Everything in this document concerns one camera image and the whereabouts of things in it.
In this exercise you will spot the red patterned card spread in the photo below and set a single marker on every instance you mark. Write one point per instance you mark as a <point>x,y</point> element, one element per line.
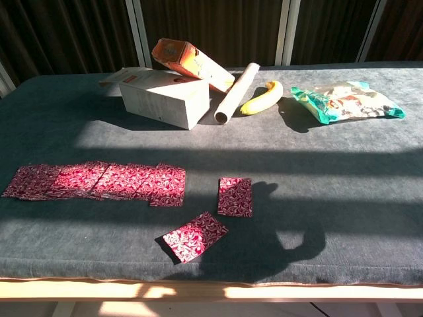
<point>99,180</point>

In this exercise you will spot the orange carton box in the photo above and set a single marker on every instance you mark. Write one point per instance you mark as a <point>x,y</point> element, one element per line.
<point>195,62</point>

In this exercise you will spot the white cardboard box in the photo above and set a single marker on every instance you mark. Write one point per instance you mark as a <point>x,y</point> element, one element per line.
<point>165,99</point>

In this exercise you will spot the beige paper roll tube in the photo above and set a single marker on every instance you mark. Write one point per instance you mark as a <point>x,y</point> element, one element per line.
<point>236,94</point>

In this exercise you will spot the yellow banana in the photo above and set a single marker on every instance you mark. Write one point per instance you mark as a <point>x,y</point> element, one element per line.
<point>262,99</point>

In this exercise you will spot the grey table mat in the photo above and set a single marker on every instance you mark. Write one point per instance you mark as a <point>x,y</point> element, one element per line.
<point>314,158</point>

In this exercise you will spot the red patterned playing card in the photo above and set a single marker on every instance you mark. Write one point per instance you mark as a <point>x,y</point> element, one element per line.
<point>235,197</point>
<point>195,237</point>

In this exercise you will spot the teal clear snack bag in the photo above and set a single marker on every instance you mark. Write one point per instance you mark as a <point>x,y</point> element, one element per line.
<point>347,102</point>

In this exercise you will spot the white window frame post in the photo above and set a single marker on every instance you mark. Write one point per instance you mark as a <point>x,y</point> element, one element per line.
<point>287,33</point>
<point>138,33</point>
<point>371,29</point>
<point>6,81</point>

